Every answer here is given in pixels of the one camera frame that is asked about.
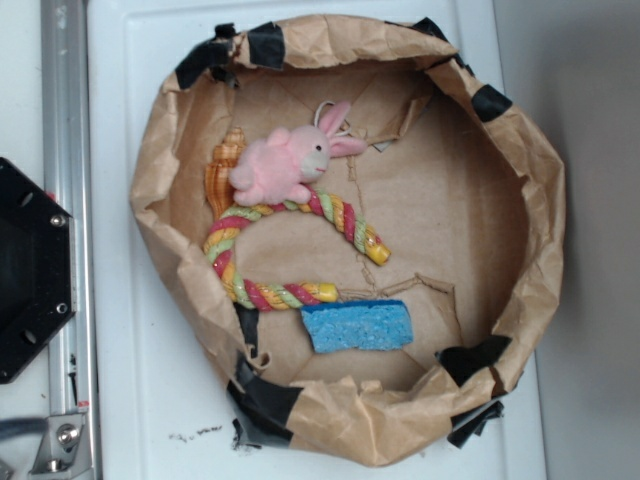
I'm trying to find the metal corner bracket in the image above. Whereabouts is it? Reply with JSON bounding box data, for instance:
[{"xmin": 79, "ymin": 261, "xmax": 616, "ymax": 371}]
[{"xmin": 28, "ymin": 413, "xmax": 92, "ymax": 479}]

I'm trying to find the orange striped seashell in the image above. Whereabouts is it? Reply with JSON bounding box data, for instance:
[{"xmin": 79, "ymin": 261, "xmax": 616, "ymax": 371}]
[{"xmin": 205, "ymin": 127, "xmax": 247, "ymax": 220}]

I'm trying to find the pink plush bunny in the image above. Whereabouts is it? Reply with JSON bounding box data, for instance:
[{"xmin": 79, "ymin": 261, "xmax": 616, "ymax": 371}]
[{"xmin": 229, "ymin": 101, "xmax": 367, "ymax": 206}]

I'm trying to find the brown paper bag bin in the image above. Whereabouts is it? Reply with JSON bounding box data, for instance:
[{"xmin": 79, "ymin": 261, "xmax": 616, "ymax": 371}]
[{"xmin": 130, "ymin": 15, "xmax": 565, "ymax": 466}]

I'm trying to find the aluminium extrusion rail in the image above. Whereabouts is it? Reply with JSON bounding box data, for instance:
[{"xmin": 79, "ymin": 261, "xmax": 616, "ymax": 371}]
[{"xmin": 40, "ymin": 1, "xmax": 103, "ymax": 479}]

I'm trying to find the white plastic tray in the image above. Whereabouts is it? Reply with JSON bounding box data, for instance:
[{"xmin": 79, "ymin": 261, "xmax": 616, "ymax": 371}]
[{"xmin": 87, "ymin": 1, "xmax": 546, "ymax": 479}]

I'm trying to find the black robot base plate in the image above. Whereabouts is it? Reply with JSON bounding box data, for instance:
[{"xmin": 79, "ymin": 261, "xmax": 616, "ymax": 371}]
[{"xmin": 1, "ymin": 158, "xmax": 74, "ymax": 385}]

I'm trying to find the blue sponge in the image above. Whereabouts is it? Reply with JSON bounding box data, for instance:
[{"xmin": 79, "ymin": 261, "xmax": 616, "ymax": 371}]
[{"xmin": 301, "ymin": 300, "xmax": 414, "ymax": 353}]

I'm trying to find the multicoloured twisted rope toy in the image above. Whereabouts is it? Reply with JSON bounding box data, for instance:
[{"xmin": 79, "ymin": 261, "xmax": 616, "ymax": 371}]
[{"xmin": 203, "ymin": 188, "xmax": 391, "ymax": 312}]

